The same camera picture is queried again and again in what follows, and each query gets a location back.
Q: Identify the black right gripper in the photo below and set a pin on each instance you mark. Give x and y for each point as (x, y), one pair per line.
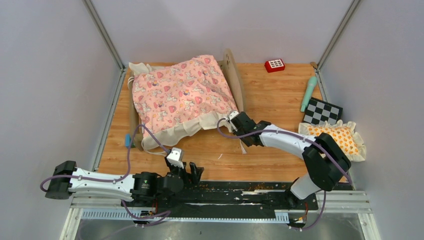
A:
(238, 133)

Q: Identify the black and silver chessboard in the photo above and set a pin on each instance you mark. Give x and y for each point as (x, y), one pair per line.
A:
(319, 112)

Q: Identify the orange duck print pillow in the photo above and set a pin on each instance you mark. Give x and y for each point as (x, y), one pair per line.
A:
(350, 142)

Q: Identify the wooden striped pet bed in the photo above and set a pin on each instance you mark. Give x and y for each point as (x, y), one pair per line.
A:
(232, 79)

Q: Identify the mint green massager wand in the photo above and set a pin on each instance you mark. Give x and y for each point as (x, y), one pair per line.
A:
(311, 84)

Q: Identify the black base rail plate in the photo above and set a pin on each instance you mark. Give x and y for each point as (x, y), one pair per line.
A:
(227, 200)

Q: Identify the red white grid block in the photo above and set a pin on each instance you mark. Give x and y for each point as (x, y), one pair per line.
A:
(275, 65)

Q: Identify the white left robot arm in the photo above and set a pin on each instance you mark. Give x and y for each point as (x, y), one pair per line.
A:
(68, 180)

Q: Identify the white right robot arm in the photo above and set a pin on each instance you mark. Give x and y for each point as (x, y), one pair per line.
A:
(325, 161)

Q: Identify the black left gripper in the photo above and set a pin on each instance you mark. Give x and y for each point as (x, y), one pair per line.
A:
(193, 178)

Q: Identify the blue green grey block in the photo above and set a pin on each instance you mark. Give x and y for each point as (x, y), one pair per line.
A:
(127, 140)

